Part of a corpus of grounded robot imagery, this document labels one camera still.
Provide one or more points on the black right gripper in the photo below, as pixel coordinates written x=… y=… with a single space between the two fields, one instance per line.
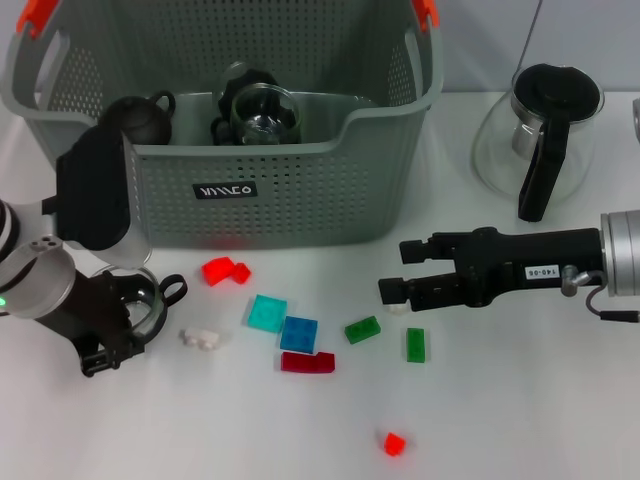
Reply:
x=525 y=265

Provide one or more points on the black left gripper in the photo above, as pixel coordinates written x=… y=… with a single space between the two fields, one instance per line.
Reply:
x=95 y=320

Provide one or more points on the grey-green perforated plastic storage bin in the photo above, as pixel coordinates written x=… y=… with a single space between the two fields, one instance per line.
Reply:
x=300 y=200

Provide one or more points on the green toy brick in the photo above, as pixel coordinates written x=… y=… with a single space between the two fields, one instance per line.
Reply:
x=416 y=345
x=362 y=330

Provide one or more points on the bright orange-red toy brick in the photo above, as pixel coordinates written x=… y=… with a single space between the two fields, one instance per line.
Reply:
x=216 y=271

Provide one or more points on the blue square toy brick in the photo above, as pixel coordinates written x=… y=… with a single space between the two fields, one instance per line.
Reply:
x=299 y=334

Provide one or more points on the teal square toy plate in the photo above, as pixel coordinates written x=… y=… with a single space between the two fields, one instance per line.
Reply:
x=267 y=312

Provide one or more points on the dark red long toy brick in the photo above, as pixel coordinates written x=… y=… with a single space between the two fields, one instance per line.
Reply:
x=310 y=362

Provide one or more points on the small orange-red toy brick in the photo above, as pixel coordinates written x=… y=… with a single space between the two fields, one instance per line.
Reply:
x=394 y=444

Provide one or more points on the black clay teapot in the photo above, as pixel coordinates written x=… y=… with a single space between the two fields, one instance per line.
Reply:
x=145 y=117

